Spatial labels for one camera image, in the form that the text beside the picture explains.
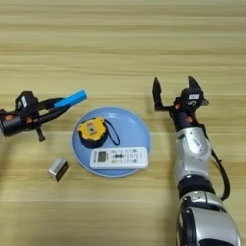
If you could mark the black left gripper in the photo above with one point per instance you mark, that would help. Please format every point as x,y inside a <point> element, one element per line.
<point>12,123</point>

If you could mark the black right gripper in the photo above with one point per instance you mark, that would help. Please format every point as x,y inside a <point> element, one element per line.
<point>184,120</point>

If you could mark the blue rectangular block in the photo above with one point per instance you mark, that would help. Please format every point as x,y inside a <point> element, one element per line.
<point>72,98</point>

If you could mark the small silver metal box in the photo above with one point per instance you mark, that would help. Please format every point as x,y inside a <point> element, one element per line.
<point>57,168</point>

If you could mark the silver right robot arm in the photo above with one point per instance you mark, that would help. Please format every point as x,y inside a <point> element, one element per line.
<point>195,153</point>

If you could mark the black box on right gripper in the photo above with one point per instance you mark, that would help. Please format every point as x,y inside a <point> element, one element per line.
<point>192,97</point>

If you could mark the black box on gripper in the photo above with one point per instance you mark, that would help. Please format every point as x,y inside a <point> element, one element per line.
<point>26,102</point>
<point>192,97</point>

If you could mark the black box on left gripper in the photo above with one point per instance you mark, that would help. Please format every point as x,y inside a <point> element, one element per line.
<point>26,102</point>

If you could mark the yellow black tape measure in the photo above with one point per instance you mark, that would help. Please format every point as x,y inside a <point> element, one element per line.
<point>91,131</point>

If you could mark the light blue round plate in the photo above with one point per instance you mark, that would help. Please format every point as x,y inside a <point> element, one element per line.
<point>131,128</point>

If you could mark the white remote control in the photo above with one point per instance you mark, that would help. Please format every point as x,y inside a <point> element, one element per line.
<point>118,157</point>

